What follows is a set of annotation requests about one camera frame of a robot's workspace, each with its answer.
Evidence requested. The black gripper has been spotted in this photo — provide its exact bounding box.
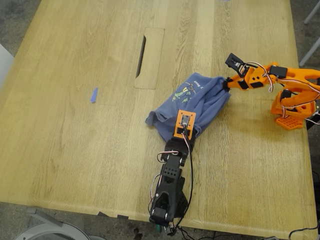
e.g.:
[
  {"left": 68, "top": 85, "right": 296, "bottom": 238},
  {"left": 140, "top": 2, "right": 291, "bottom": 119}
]
[{"left": 165, "top": 136, "right": 196, "bottom": 160}]

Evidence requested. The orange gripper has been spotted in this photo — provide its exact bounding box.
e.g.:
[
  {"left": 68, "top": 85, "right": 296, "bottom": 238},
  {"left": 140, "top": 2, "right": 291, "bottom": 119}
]
[{"left": 223, "top": 65, "right": 273, "bottom": 92}]

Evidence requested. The blue printed T-shirt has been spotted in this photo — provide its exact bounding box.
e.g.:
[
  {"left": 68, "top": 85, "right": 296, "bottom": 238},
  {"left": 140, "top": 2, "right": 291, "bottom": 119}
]
[{"left": 144, "top": 72, "right": 232, "bottom": 144}]

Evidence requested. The white metal furniture leg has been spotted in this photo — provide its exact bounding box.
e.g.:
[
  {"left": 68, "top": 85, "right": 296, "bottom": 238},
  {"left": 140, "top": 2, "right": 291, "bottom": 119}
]
[
  {"left": 298, "top": 37, "right": 320, "bottom": 67},
  {"left": 303, "top": 0, "right": 320, "bottom": 25}
]

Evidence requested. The black table clamp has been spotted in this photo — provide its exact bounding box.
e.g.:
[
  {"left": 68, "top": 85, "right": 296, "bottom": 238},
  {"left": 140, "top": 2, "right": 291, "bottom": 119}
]
[{"left": 304, "top": 96, "right": 320, "bottom": 131}]

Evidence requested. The grey plastic chair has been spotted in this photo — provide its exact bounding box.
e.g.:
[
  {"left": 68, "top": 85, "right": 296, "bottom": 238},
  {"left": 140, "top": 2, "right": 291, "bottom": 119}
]
[{"left": 13, "top": 207, "right": 106, "bottom": 240}]

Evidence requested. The white panel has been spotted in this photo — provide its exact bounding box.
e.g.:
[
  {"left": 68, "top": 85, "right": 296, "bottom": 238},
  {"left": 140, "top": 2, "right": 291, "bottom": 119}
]
[{"left": 0, "top": 43, "right": 15, "bottom": 90}]

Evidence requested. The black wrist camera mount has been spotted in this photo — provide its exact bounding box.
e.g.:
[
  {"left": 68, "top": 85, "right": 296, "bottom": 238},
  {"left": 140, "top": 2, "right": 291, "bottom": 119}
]
[{"left": 224, "top": 52, "right": 251, "bottom": 79}]

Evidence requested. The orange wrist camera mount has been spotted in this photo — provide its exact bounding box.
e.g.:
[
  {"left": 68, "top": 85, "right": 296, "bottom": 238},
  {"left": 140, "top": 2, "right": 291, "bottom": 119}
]
[{"left": 173, "top": 109, "right": 197, "bottom": 140}]

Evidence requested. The black camera cable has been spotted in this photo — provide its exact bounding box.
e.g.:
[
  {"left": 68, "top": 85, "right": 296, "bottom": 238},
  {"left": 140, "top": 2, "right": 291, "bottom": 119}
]
[{"left": 172, "top": 124, "right": 195, "bottom": 233}]

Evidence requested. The wooden cable hatch lid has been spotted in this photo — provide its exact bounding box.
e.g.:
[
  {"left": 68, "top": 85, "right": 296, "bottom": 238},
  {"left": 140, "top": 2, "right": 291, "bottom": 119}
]
[{"left": 133, "top": 26, "right": 166, "bottom": 90}]

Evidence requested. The tangled thin cable bundle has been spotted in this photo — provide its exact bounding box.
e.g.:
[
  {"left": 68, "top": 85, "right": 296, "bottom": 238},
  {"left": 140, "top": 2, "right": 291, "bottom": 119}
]
[{"left": 166, "top": 223, "right": 218, "bottom": 240}]

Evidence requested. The black power cable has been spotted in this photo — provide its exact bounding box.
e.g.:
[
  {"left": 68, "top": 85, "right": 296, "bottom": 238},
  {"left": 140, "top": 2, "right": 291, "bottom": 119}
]
[{"left": 288, "top": 219, "right": 320, "bottom": 240}]

